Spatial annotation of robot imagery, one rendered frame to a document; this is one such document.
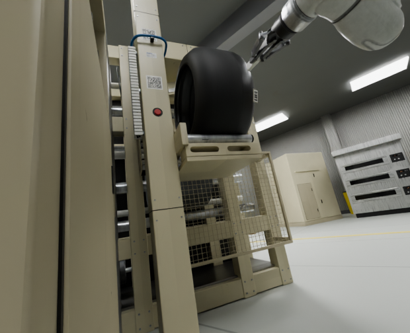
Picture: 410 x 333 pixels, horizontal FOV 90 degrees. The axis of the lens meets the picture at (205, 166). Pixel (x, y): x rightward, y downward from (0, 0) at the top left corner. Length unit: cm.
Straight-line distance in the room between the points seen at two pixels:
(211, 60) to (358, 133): 831
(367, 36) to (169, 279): 96
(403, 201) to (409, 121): 334
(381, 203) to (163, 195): 606
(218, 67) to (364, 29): 51
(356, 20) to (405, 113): 852
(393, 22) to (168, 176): 82
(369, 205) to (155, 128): 606
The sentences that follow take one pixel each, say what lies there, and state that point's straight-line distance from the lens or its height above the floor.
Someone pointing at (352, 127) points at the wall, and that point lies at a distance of 914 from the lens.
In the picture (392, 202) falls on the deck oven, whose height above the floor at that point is 26.
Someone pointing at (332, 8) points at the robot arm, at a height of 101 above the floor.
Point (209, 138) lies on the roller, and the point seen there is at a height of 89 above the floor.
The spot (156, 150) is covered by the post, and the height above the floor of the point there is 87.
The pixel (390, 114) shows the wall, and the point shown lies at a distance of 919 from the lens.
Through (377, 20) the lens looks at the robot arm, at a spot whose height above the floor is 95.
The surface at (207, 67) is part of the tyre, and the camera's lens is 97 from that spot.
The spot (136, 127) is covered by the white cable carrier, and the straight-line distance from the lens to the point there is 95.
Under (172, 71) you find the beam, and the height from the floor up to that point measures 164.
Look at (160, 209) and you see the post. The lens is 85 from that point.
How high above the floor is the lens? 55
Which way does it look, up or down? 15 degrees up
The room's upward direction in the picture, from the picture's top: 9 degrees counter-clockwise
